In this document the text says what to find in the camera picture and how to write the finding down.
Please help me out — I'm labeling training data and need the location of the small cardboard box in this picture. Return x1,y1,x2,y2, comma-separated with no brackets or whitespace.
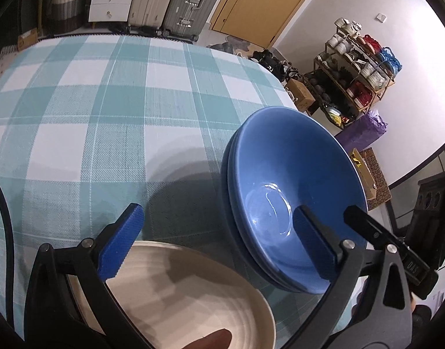
285,79,316,113

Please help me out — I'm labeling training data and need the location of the teal plaid tablecloth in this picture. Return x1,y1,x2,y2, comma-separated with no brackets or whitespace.
0,33,369,349

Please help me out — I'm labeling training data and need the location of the purple bag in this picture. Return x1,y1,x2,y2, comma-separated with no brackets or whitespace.
335,109,389,154

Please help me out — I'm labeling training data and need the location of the cream plate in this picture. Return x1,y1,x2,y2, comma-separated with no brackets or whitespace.
66,242,276,349

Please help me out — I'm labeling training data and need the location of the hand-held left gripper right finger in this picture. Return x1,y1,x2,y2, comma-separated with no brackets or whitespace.
293,205,414,349

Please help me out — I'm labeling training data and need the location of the flat cardboard box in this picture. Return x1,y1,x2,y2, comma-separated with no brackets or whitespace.
17,28,40,49

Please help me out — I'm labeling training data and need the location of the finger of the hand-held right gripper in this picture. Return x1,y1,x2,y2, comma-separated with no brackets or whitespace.
344,205,405,251

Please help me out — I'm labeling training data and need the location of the person's left hand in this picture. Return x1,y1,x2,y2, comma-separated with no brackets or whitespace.
182,329,232,349

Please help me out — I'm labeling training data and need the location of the shoe rack with shoes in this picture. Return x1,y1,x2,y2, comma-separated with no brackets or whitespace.
306,17,403,121

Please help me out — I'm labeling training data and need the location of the woven basket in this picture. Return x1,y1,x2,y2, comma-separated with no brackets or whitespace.
50,0,88,33

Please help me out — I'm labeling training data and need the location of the silver suitcase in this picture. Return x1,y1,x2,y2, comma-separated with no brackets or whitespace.
161,0,230,41

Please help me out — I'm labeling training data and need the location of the black cable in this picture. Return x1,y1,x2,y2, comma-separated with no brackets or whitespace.
0,170,17,331

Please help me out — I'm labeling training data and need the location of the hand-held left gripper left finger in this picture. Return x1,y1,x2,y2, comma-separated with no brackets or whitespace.
24,204,145,349

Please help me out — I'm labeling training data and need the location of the wooden door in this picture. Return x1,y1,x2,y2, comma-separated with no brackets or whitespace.
211,0,327,44

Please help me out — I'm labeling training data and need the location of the pile of black shoes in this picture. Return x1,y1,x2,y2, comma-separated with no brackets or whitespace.
208,40,300,81

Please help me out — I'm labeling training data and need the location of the printed cardboard box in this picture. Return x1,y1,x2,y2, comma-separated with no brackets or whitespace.
350,148,392,210

